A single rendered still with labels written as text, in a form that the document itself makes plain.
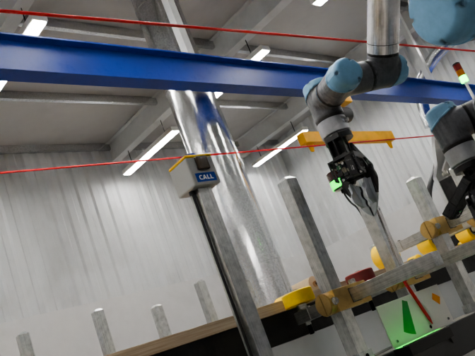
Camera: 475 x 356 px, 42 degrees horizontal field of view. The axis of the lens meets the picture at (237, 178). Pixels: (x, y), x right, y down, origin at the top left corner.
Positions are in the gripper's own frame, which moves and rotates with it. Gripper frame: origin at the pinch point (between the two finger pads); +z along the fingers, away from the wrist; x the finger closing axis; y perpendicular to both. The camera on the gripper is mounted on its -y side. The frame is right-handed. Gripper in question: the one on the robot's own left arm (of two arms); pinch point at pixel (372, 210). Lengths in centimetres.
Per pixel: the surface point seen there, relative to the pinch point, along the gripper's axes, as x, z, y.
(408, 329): -4.6, 28.4, -3.8
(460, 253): 12.8, 16.3, -8.6
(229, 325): -36.5, 13.5, 19.7
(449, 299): -7, 25, -62
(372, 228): -5.1, 2.2, -10.4
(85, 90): -447, -407, -470
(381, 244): -4.5, 6.8, -10.3
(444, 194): -35, -41, -294
